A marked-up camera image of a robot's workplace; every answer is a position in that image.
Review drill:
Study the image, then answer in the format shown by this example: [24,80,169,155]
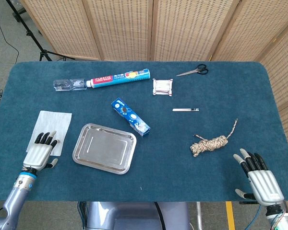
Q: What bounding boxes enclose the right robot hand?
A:
[233,148,285,207]

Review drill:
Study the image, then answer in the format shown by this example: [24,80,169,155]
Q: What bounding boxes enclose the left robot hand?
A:
[23,130,60,171]

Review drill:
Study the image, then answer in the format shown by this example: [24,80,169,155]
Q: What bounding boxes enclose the white paper towel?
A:
[25,110,72,158]

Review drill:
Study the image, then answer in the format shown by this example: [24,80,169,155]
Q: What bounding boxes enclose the silver metal tray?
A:
[72,123,137,175]

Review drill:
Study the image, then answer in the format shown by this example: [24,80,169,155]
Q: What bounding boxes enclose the silver metal table leg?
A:
[196,202,204,230]

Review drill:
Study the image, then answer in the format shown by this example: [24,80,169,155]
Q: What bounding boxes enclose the clear plastic bottle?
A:
[53,78,87,92]

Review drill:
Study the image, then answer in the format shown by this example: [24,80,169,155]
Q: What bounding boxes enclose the blue table cloth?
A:
[0,61,288,202]

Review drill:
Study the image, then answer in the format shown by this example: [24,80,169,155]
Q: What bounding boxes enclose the blue cookie box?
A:
[111,97,151,138]

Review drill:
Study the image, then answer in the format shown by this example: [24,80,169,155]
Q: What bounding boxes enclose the black tripod stand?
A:
[6,0,75,62]

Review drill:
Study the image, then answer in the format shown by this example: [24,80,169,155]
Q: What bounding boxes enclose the food wrap roll box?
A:
[85,68,151,89]

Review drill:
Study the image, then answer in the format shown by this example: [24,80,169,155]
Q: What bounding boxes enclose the grey robot torso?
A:
[78,201,192,230]

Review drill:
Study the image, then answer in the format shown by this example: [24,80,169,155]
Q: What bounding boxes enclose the white red small packet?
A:
[152,78,174,97]

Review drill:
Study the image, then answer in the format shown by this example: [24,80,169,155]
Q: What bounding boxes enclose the wicker folding screen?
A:
[20,0,288,230]

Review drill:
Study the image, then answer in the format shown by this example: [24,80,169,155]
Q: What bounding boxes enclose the beige brown rope bundle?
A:
[190,118,239,158]

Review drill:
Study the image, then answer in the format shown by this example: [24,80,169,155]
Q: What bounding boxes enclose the black handled scissors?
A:
[176,64,209,77]

